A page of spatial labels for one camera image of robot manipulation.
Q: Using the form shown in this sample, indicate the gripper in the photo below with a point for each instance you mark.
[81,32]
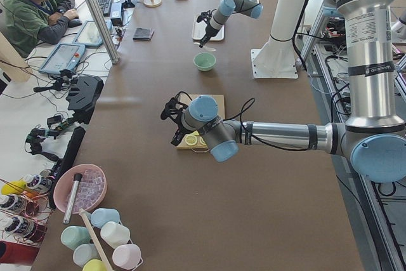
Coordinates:
[181,125]
[209,32]

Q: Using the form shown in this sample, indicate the white ceramic spoon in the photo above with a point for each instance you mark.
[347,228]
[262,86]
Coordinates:
[204,47]

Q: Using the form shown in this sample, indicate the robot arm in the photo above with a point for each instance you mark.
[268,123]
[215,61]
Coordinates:
[216,19]
[372,139]

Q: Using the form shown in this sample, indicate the mint green bowl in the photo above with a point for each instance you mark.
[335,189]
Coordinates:
[204,61]

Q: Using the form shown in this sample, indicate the pink bowl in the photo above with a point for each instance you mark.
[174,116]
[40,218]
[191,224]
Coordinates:
[90,193]

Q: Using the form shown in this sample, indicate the metal tube in bowl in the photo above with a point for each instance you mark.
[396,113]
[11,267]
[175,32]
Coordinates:
[70,204]

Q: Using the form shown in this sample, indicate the upper lemon slice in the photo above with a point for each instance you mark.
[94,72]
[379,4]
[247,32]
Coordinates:
[191,140]

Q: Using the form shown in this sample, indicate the lemon slice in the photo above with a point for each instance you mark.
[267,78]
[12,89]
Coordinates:
[191,140]
[202,142]

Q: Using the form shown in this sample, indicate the cream rabbit tray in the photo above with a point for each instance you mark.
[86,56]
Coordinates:
[199,30]

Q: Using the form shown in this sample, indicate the wooden cutting board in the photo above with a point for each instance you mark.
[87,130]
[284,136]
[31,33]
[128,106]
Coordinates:
[198,147]

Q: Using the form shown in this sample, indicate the lower lemon slice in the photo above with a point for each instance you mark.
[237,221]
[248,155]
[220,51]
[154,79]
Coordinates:
[202,142]

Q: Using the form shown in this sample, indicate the grey folded cloth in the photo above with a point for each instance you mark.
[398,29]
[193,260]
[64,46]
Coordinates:
[143,34]

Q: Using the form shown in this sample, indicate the black keyboard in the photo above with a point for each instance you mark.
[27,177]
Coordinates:
[105,0]

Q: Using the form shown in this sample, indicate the far blue teach pendant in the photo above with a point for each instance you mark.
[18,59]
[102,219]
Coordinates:
[88,35]

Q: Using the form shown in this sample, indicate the blue teach pendant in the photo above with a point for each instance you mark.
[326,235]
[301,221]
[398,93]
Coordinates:
[63,57]
[88,35]

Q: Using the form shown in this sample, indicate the white cup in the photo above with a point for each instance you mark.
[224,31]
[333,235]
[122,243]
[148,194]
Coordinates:
[115,234]

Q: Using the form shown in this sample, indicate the pink cup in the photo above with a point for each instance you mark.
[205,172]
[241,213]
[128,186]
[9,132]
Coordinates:
[127,256]

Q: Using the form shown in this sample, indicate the near blue teach pendant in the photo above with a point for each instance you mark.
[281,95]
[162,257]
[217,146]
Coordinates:
[63,57]

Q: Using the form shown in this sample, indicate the green cup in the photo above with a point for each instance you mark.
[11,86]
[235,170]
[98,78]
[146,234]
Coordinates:
[74,236]

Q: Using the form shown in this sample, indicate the light blue cup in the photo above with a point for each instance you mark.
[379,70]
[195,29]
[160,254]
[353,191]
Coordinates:
[84,253]

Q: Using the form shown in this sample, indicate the yellow cup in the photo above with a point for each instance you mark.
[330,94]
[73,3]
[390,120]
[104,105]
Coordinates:
[94,265]

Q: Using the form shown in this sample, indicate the seated person green jacket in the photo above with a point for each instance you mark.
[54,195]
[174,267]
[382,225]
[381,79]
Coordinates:
[30,21]

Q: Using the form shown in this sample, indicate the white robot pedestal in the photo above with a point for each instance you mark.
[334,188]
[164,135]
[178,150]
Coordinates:
[276,59]

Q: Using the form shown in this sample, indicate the black plastic bracket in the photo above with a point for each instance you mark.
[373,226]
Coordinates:
[82,97]

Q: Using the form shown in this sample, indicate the aluminium frame post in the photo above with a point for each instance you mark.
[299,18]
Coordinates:
[98,18]

